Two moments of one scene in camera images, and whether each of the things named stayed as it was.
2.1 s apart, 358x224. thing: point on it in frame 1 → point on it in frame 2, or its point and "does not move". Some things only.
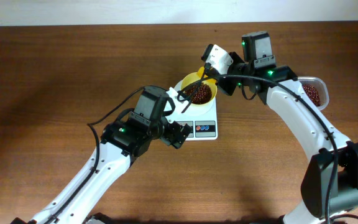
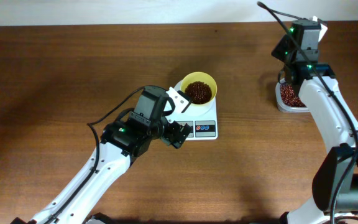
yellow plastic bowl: [197, 91] does not move
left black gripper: [175, 129] does not move
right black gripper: [229, 88] → [278, 48]
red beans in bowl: [200, 93] does not move
